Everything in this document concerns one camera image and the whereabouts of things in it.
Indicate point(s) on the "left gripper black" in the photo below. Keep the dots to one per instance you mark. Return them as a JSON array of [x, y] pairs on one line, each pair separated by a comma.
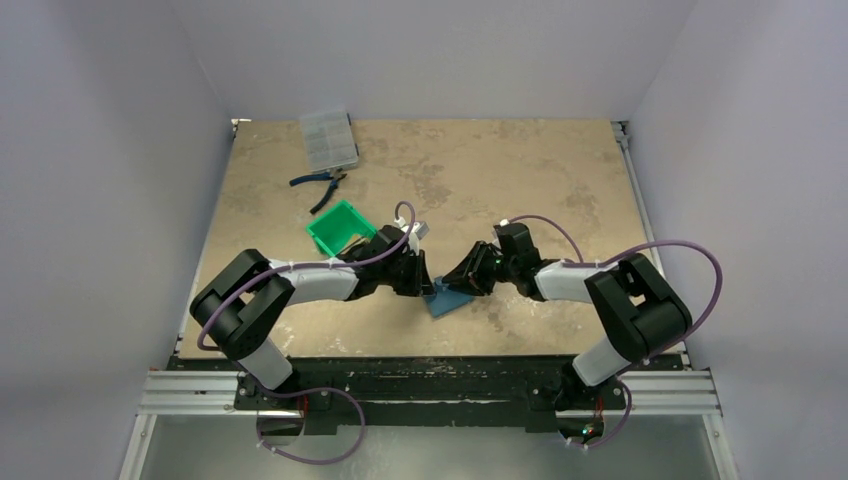
[[420, 284]]

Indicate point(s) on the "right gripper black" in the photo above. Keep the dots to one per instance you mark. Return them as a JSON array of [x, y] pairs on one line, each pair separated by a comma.
[[475, 266]]

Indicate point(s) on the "blue card holder wallet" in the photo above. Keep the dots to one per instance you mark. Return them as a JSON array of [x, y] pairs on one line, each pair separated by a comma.
[[444, 300]]

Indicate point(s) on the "green plastic bin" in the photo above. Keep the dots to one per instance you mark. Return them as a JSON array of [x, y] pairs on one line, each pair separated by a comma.
[[332, 230]]

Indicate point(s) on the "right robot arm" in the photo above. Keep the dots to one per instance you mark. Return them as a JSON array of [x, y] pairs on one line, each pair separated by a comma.
[[639, 311]]

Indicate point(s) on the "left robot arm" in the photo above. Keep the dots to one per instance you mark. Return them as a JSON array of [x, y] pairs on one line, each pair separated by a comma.
[[239, 308]]

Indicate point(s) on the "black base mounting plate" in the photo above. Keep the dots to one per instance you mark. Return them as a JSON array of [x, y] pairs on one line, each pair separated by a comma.
[[537, 393]]

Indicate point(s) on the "clear plastic organizer box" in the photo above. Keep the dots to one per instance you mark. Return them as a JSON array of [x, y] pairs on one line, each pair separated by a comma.
[[329, 141]]

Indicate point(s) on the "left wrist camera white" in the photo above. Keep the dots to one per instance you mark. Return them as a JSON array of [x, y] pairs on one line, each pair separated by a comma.
[[416, 232]]

